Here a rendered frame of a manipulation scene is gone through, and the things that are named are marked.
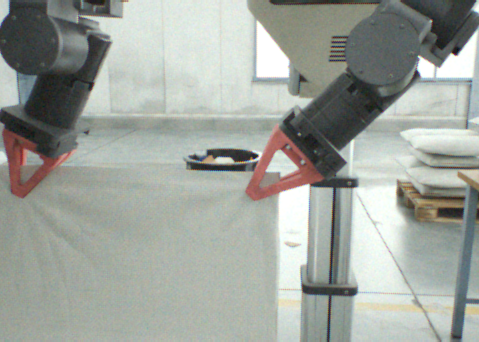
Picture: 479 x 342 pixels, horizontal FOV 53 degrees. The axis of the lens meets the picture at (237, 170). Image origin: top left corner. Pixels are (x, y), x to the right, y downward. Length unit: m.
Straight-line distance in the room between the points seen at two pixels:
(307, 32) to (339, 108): 0.49
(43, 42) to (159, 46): 8.31
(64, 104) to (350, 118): 0.29
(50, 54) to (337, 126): 0.27
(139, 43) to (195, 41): 0.99
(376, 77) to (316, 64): 0.60
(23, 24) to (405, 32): 0.32
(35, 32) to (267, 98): 8.12
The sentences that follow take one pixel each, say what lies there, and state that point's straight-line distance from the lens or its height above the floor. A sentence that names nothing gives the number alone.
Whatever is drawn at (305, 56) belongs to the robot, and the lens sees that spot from 0.98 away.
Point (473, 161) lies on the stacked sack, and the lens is 4.05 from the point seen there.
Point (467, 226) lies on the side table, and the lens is 2.25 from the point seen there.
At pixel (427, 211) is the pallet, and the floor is 0.08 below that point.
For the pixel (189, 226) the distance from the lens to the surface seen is 0.53.
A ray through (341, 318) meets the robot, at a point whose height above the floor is 0.61.
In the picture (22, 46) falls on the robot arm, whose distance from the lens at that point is 0.47.
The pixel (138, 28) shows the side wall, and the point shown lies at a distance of 8.87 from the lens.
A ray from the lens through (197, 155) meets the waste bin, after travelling 3.02.
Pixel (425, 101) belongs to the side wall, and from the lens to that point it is 8.88.
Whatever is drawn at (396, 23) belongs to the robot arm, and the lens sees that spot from 0.41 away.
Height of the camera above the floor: 1.20
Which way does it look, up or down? 13 degrees down
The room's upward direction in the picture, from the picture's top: straight up
